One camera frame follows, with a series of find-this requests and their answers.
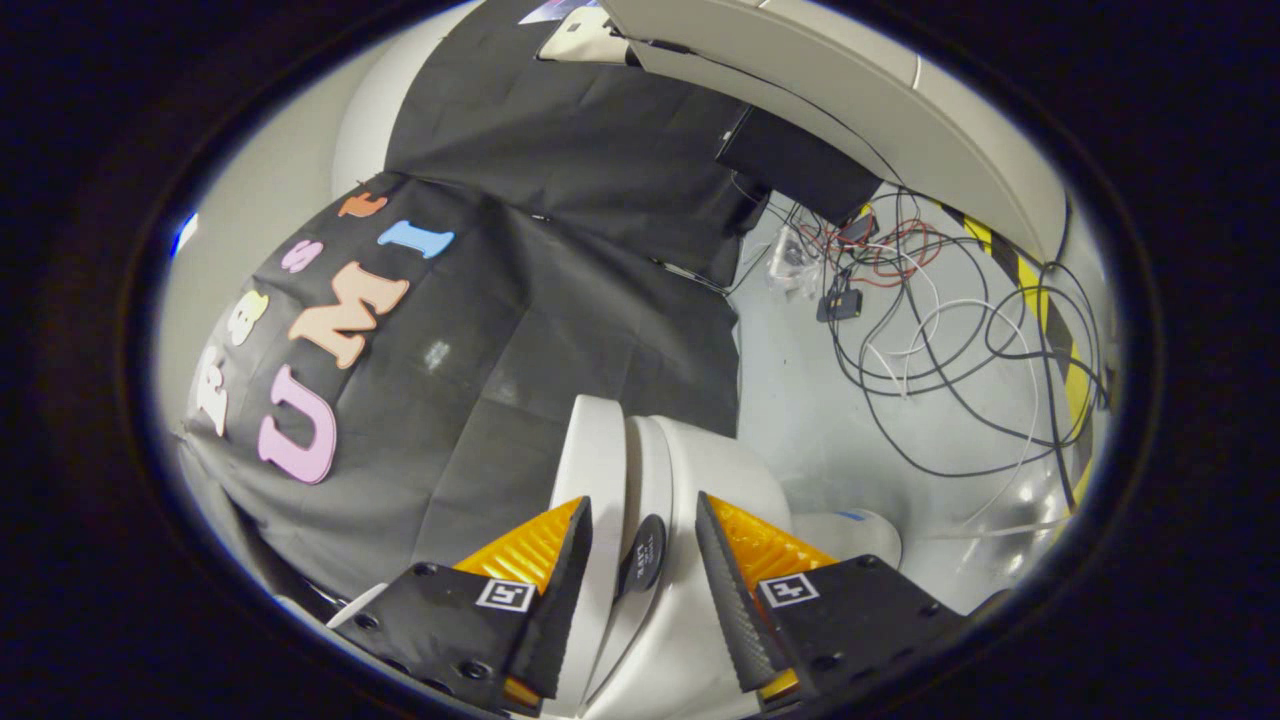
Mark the white ceramic toilet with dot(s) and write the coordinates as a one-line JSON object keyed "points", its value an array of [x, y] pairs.
{"points": [[735, 480]]}

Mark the black oval pad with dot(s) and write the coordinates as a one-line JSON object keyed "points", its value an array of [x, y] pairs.
{"points": [[642, 555]]}

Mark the black backdrop cloth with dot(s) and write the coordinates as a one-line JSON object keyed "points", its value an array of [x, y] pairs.
{"points": [[560, 300]]}

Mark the yellow black hazard tape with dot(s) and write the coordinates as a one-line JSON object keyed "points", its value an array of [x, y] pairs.
{"points": [[1030, 275]]}

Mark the black box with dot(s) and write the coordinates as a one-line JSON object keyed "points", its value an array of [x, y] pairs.
{"points": [[800, 165]]}

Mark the small black device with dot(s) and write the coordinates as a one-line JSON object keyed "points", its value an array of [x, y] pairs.
{"points": [[840, 305]]}

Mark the white curved panel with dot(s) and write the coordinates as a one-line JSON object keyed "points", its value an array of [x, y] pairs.
{"points": [[850, 90]]}

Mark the white toilet seat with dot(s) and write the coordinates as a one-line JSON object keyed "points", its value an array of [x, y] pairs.
{"points": [[650, 470]]}

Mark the white toilet lid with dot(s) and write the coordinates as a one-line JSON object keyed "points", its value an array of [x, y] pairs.
{"points": [[592, 450]]}

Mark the clear plastic bag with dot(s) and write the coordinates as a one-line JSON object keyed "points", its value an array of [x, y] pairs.
{"points": [[793, 265]]}

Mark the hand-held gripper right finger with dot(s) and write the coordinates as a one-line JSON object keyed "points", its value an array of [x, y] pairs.
{"points": [[725, 590]]}

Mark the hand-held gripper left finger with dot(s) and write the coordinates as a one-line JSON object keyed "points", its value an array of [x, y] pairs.
{"points": [[560, 600]]}

